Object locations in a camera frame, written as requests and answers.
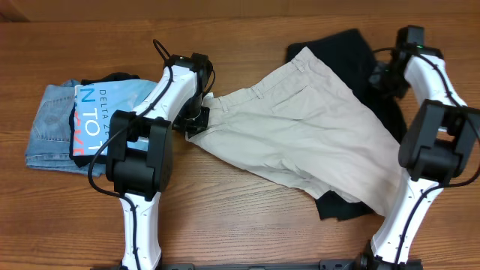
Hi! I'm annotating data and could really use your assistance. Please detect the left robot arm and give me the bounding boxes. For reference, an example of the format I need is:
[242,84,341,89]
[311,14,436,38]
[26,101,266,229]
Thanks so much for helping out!
[106,53,215,269]

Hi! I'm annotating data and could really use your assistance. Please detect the folded blue denim jeans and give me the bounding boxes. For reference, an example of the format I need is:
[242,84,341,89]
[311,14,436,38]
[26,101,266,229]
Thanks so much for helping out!
[25,79,88,175]

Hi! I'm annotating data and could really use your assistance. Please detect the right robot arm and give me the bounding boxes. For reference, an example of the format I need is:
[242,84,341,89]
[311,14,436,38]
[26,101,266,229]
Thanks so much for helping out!
[346,25,479,269]

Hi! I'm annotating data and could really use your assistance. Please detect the beige khaki shorts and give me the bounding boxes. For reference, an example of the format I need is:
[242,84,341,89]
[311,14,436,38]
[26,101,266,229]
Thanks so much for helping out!
[191,48,401,216]

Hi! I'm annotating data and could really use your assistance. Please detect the folded light blue t-shirt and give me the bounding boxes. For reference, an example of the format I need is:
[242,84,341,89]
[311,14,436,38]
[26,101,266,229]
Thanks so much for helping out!
[71,78,158,158]

